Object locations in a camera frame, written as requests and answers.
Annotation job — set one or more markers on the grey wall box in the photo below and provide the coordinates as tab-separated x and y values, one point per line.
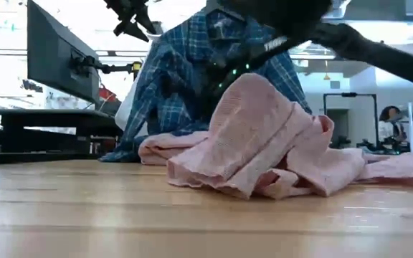
334	85

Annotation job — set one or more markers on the black computer monitor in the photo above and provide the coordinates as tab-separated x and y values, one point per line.
59	53

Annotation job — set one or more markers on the yellow hanging cone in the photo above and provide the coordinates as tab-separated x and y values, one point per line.
326	77

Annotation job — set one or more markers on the blue plaid shirt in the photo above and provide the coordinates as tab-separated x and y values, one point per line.
178	89

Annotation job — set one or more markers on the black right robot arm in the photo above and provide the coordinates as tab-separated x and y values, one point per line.
389	59

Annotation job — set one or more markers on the white pole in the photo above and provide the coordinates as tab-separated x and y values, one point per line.
411	129

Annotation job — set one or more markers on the black frame stand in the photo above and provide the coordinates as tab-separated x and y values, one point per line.
350	95

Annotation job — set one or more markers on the person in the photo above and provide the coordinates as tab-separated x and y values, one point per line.
389	125

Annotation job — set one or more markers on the red plastic item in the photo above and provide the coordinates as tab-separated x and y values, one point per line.
107	94

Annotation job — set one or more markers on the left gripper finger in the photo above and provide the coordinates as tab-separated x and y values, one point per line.
121	29
140	30

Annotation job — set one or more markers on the pink shirt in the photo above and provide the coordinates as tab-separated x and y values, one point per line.
256	136

